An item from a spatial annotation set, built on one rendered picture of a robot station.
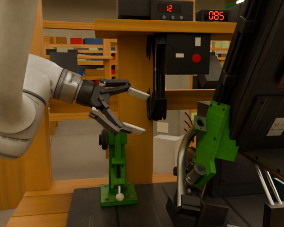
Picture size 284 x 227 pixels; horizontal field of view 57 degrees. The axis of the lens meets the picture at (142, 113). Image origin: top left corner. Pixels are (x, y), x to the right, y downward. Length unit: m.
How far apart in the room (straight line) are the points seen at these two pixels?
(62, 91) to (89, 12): 10.22
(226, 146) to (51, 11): 10.32
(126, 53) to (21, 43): 0.60
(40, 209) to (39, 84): 0.50
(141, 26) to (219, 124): 0.43
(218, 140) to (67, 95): 0.44
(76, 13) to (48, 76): 10.16
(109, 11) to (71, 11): 1.46
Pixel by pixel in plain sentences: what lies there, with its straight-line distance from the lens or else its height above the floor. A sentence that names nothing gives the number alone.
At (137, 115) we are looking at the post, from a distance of 1.09.
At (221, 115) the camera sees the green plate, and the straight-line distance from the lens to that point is 0.79.
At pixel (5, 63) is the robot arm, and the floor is 1.38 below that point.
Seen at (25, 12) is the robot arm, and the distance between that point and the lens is 0.51.
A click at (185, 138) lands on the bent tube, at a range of 0.90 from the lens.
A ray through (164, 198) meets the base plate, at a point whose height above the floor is 0.90.
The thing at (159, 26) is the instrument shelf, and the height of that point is 1.52.
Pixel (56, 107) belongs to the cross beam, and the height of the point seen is 1.21.
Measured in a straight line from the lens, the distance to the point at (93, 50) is 10.07.
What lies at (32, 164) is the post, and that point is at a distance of 1.16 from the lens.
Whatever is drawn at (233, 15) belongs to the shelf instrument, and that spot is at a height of 1.58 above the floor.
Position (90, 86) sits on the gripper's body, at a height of 1.32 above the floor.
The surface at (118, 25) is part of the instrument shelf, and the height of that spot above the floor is 1.52.
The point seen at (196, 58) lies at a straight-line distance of 1.01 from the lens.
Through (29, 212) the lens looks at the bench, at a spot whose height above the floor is 0.88.
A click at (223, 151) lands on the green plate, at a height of 1.13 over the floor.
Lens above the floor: 1.38
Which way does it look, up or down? 10 degrees down
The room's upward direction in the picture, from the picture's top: straight up
